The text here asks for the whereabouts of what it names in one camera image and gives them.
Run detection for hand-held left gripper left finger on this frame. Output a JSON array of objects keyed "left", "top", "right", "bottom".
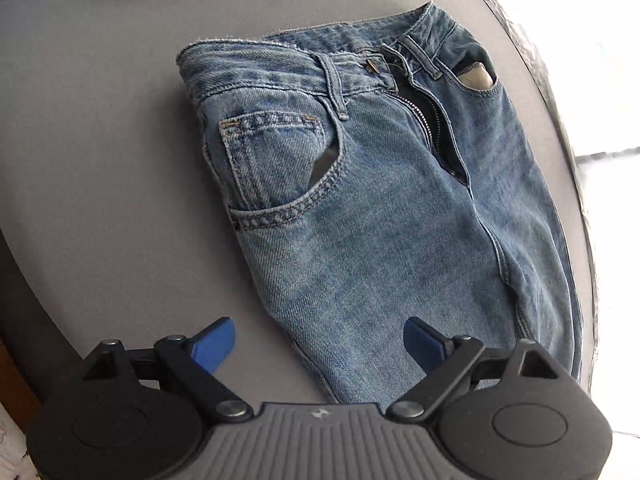
[{"left": 81, "top": 316, "right": 256, "bottom": 424}]

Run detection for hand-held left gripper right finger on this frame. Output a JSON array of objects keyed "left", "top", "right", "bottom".
[{"left": 387, "top": 316, "right": 565, "bottom": 424}]

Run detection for blue denim jeans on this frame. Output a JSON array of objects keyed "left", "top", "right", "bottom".
[{"left": 175, "top": 0, "right": 585, "bottom": 406}]

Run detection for white printed curtain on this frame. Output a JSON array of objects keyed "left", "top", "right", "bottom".
[{"left": 452, "top": 0, "right": 640, "bottom": 391}]

